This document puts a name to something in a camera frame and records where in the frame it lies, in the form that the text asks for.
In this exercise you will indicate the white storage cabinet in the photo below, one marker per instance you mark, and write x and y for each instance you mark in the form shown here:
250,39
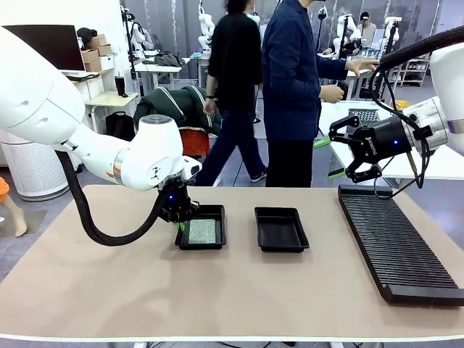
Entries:
90,88

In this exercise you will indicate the navy coat person right hand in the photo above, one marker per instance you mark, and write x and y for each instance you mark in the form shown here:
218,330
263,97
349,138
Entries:
331,94

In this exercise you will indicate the black slotted board rack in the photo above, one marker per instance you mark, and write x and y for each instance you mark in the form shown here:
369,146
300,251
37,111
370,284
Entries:
398,246

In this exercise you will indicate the person in orange garment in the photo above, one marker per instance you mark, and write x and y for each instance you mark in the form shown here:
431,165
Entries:
12,217

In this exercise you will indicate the black tripod stand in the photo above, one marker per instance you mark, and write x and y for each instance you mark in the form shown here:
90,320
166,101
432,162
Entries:
342,47
380,83

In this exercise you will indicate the person with black cap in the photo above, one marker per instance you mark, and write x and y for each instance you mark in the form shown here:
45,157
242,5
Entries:
367,29

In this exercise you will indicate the person in navy coat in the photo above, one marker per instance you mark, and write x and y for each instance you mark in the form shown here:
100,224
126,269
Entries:
290,79

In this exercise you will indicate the small wooden top table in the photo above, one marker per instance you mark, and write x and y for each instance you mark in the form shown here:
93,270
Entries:
112,99

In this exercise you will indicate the green circuit board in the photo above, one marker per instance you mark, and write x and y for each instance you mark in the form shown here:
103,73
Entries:
203,232

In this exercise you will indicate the grey plastic mesh basket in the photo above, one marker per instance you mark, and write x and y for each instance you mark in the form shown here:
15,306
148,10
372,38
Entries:
366,114

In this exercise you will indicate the dark green jacket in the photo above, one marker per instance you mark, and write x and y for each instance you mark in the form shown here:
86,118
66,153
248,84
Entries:
192,105

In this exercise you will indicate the orange jacket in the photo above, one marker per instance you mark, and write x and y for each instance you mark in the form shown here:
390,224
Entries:
195,143

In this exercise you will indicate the navy sleeved left forearm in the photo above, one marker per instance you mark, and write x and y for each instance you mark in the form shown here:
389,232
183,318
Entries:
331,67

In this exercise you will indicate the black tumbler with straw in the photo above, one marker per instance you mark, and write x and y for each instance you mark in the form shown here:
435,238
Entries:
119,86

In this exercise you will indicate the stack of cardboard boxes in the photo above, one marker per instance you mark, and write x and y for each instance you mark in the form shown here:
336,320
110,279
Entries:
95,54

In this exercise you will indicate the black plastic ESD tray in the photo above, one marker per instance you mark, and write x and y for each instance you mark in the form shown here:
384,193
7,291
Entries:
221,232
281,229

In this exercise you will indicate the black keyboard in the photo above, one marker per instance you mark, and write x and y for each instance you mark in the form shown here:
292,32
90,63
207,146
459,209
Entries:
78,75

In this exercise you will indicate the black clothed person hand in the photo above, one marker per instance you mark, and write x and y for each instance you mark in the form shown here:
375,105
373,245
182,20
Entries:
209,107

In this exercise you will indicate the black backpack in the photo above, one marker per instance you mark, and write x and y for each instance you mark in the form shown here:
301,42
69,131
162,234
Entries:
119,125

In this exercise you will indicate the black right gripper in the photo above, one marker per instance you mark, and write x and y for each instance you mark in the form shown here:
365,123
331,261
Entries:
384,141

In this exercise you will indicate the navy coat person left hand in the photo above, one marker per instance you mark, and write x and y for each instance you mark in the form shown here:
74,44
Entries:
357,66

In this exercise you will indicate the grey cloth heap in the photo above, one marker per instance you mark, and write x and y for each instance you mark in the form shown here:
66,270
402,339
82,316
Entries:
166,58

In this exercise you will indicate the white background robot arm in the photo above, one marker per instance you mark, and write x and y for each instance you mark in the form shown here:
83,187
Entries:
392,29
204,25
346,32
139,34

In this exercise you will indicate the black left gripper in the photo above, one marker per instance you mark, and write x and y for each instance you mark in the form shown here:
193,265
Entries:
177,203

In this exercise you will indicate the white cylindrical air purifier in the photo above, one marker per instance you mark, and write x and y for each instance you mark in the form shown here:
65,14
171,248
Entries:
32,170

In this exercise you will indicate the black handheld device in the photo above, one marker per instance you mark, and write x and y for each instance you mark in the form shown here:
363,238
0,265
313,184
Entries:
344,87

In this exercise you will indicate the yellow plastic bin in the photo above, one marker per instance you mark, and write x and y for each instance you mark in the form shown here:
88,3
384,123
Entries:
402,104

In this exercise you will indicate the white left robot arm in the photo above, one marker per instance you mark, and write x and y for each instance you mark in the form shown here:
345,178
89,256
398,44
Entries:
47,105

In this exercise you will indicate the person in black clothes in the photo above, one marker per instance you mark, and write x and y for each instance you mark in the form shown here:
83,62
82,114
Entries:
235,72

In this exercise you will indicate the wooden shoe shelf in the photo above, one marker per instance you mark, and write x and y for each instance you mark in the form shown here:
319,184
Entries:
413,74

